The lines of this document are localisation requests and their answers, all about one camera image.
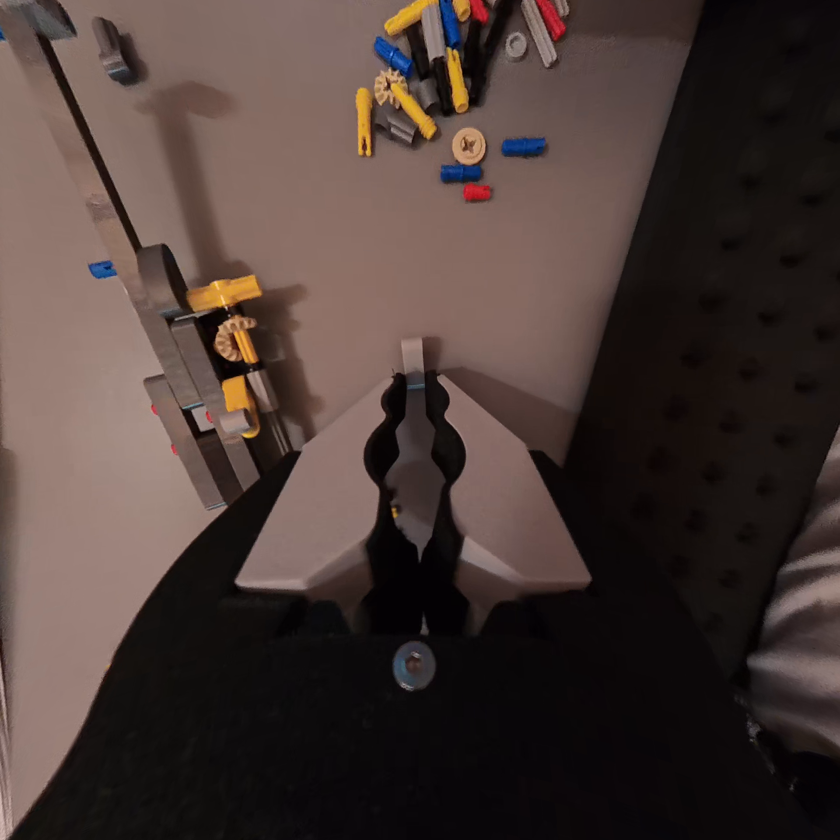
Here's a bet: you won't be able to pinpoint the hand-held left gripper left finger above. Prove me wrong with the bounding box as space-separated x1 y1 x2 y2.
235 374 404 634

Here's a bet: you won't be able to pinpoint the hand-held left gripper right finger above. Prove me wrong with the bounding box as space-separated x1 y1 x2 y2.
425 371 593 635

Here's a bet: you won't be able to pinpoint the light grey lego connector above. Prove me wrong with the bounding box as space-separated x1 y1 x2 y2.
400 338 427 395

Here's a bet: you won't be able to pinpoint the long grey Technic assembly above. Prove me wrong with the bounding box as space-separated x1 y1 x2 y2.
0 0 290 511

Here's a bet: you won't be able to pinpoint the scattered small lego pieces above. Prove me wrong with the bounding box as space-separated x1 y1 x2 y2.
354 0 572 203

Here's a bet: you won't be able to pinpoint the dark grey lego piece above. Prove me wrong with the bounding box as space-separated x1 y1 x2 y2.
92 16 140 86

